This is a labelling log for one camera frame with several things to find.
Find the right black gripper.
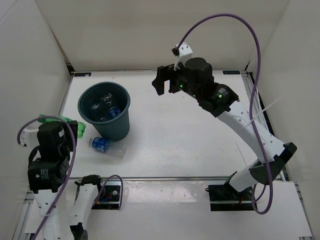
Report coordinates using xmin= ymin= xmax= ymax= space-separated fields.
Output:
xmin=152 ymin=63 xmax=202 ymax=101

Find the green plastic soda bottle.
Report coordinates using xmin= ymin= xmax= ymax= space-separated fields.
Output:
xmin=37 ymin=114 xmax=87 ymax=139

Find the clear crushed plastic bottle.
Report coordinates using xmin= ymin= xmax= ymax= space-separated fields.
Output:
xmin=89 ymin=95 xmax=111 ymax=122

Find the clear bottle blue label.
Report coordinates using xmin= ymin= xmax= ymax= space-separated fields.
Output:
xmin=100 ymin=93 xmax=121 ymax=119

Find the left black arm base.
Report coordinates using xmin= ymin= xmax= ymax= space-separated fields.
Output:
xmin=91 ymin=185 xmax=123 ymax=210

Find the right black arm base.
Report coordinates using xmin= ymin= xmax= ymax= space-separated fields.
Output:
xmin=205 ymin=184 xmax=254 ymax=212

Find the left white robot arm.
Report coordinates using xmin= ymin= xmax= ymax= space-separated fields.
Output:
xmin=27 ymin=120 xmax=105 ymax=240

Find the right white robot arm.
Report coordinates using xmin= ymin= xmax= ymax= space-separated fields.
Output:
xmin=152 ymin=57 xmax=297 ymax=200

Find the dark teal plastic bin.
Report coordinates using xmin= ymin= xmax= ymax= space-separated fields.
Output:
xmin=77 ymin=82 xmax=131 ymax=141

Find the Pocari Sweat clear bottle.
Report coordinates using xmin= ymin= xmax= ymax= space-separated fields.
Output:
xmin=87 ymin=137 xmax=127 ymax=159

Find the white zip tie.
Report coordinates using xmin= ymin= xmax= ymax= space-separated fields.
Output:
xmin=242 ymin=96 xmax=283 ymax=129

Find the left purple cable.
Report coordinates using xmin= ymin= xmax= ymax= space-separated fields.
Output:
xmin=16 ymin=115 xmax=76 ymax=240

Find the purple cable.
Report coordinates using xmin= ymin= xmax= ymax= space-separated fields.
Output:
xmin=16 ymin=115 xmax=76 ymax=240
xmin=174 ymin=12 xmax=273 ymax=215

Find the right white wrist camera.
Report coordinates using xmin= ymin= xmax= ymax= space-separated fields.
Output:
xmin=171 ymin=42 xmax=193 ymax=71

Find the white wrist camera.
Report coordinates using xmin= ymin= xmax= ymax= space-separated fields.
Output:
xmin=171 ymin=42 xmax=193 ymax=71
xmin=18 ymin=128 xmax=39 ymax=148

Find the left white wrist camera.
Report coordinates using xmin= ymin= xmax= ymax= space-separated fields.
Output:
xmin=18 ymin=128 xmax=39 ymax=148

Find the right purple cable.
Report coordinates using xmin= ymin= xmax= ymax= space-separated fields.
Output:
xmin=174 ymin=12 xmax=273 ymax=215

